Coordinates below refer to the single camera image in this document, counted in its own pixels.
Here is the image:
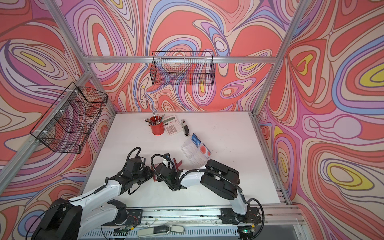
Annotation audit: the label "clear plastic card tray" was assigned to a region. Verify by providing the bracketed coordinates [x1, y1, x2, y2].
[181, 136, 212, 169]

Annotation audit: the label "red leather card holder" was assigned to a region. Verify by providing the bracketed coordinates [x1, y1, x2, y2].
[151, 159, 183, 182]

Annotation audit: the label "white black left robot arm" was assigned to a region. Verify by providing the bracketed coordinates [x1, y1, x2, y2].
[31, 147, 153, 240]

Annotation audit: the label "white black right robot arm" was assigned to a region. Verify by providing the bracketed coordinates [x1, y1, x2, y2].
[151, 160, 265, 226]

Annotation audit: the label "blue credit card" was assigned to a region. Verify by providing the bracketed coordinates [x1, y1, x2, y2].
[191, 133, 202, 147]

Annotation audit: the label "red credit card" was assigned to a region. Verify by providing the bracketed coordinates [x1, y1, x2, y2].
[200, 143, 212, 159]

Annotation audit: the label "white calculator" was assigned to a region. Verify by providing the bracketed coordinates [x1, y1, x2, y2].
[163, 115, 183, 136]

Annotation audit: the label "black silver stapler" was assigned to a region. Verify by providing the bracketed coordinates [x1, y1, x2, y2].
[182, 120, 190, 137]

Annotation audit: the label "red pen cup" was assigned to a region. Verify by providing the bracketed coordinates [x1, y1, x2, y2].
[150, 123, 165, 136]

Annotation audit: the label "pens in cup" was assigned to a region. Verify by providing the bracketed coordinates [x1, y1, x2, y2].
[144, 114, 165, 126]

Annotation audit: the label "grey foot pedal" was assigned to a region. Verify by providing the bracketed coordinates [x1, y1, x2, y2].
[137, 225, 185, 238]

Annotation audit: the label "black wire basket left wall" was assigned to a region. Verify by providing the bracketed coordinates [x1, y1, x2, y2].
[30, 82, 108, 154]

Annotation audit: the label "black wire basket wall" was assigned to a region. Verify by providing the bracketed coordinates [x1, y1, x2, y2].
[150, 50, 216, 86]
[30, 82, 108, 154]

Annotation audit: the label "black wire basket back wall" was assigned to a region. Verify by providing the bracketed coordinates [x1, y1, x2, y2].
[150, 50, 216, 86]

